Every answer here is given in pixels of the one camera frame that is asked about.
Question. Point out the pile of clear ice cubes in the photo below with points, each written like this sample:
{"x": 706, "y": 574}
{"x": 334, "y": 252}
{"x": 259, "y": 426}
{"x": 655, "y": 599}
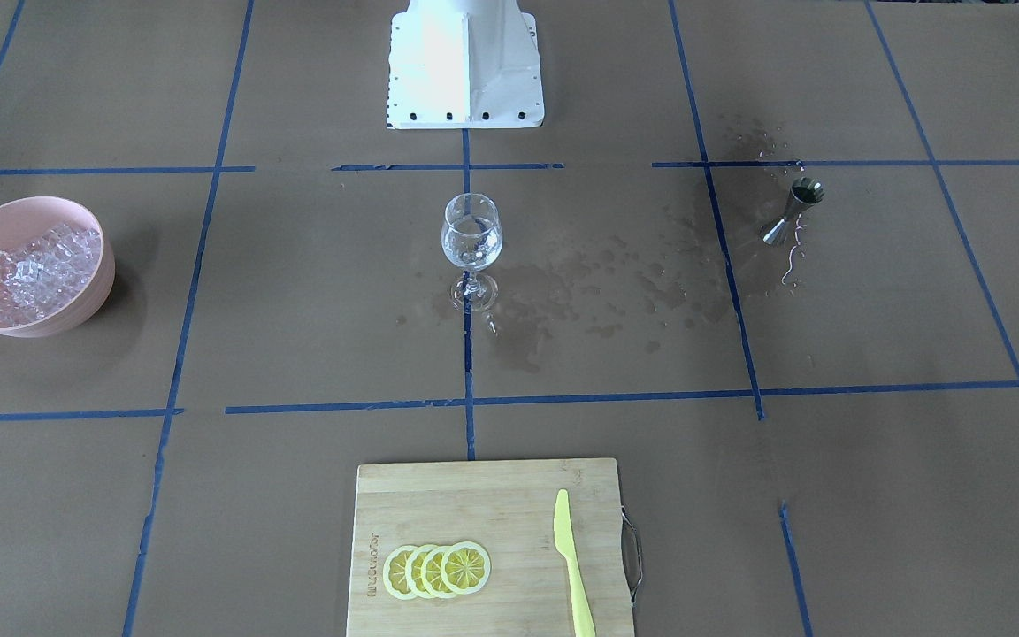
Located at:
{"x": 46, "y": 273}

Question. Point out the lemon slice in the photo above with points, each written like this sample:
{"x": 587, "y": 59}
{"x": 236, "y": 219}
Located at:
{"x": 413, "y": 571}
{"x": 434, "y": 582}
{"x": 465, "y": 568}
{"x": 395, "y": 573}

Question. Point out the pink bowl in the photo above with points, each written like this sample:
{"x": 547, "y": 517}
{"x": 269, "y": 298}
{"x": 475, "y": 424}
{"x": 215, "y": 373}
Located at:
{"x": 26, "y": 218}

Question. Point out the clear wine glass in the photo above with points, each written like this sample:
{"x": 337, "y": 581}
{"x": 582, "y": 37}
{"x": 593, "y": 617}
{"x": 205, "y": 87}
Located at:
{"x": 472, "y": 239}

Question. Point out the steel cocktail jigger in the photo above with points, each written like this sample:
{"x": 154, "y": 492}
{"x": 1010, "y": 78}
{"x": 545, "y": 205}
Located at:
{"x": 804, "y": 193}

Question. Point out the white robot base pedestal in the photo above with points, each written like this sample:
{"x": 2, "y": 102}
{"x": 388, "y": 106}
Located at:
{"x": 464, "y": 65}

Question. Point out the bamboo cutting board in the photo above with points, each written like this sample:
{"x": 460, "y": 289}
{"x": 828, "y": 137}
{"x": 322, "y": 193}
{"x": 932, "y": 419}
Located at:
{"x": 507, "y": 507}

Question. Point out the yellow plastic knife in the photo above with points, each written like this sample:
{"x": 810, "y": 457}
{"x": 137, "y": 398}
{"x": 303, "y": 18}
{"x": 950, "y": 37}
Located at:
{"x": 581, "y": 614}

